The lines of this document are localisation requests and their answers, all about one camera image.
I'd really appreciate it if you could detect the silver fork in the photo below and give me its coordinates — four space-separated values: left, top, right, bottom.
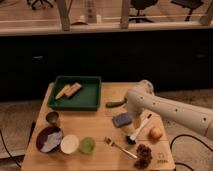
104 137 138 159

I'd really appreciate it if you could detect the blue sponge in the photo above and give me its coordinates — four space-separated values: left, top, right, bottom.
112 113 132 128

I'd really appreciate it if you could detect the small metal cup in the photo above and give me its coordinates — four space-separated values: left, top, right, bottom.
46 111 60 126

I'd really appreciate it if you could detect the black office chair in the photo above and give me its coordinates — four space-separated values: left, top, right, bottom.
129 0 158 23

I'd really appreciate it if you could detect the black cable right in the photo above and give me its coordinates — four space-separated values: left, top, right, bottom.
169 133 213 171

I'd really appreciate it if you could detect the green plastic tray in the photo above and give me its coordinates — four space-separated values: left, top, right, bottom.
47 75 103 112

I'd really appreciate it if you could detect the orange yellow fruit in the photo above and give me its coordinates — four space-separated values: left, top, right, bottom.
149 127 163 140

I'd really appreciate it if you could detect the green cup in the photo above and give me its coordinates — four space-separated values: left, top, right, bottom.
79 137 95 154

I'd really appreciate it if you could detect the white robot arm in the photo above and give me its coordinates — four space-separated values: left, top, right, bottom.
125 80 213 141

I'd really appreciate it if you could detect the white crumpled cloth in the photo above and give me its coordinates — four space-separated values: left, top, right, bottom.
41 131 63 153

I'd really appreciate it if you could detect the brown grape bunch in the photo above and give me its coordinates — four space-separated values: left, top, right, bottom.
134 144 152 169

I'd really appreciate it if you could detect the black cable left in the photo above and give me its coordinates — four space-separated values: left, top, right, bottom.
0 129 23 169

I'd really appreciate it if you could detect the black cable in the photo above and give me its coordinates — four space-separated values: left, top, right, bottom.
169 133 213 171
0 129 23 169

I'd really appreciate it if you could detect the green cucumber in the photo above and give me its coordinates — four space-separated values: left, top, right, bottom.
105 98 126 108

